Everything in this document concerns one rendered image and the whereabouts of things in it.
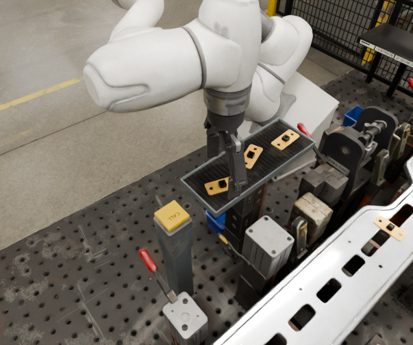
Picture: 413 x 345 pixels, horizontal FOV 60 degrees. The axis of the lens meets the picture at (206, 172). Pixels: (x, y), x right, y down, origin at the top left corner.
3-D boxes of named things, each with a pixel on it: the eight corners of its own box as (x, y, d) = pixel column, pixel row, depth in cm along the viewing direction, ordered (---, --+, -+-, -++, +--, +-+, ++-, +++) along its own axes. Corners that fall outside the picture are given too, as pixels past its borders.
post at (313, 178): (290, 257, 126) (316, 187, 96) (279, 248, 129) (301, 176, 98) (298, 249, 128) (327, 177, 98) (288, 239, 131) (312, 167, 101)
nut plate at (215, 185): (209, 196, 86) (209, 193, 85) (203, 184, 89) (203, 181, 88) (240, 187, 88) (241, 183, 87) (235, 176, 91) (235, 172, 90)
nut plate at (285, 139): (281, 150, 96) (281, 147, 96) (270, 144, 98) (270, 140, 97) (300, 136, 100) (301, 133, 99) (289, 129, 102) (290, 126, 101)
